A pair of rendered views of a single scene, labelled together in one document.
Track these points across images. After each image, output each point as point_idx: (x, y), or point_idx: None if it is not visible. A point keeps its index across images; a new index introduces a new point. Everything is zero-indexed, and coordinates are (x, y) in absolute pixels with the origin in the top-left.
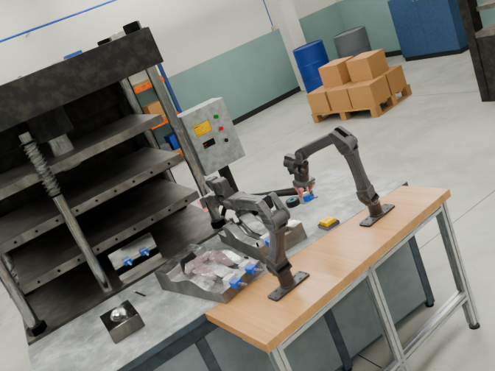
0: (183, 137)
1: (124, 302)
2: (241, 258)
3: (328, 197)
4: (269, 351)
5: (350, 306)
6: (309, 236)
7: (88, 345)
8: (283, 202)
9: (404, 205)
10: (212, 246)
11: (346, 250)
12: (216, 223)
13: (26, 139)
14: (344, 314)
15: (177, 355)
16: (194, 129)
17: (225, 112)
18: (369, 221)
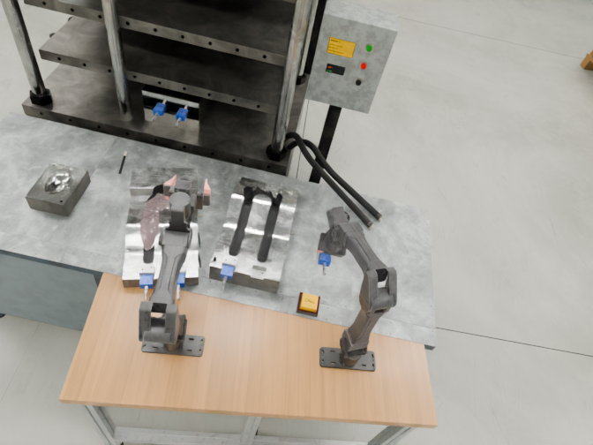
0: (296, 47)
1: (80, 172)
2: (195, 250)
3: None
4: (63, 403)
5: None
6: (278, 294)
7: (23, 178)
8: (341, 203)
9: (381, 381)
10: (228, 181)
11: (263, 369)
12: (269, 153)
13: None
14: None
15: (69, 269)
16: (329, 41)
17: (386, 52)
18: (328, 359)
